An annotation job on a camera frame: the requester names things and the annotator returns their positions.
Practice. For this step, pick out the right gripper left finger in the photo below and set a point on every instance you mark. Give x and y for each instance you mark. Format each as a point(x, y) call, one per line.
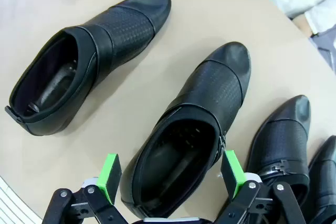
point(106, 179)

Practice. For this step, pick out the black leather slip-on shoe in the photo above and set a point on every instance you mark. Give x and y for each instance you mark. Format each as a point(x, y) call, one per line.
point(325, 171)
point(218, 87)
point(126, 24)
point(286, 140)

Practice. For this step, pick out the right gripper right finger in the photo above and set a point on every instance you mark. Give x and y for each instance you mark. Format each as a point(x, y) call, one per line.
point(235, 176)

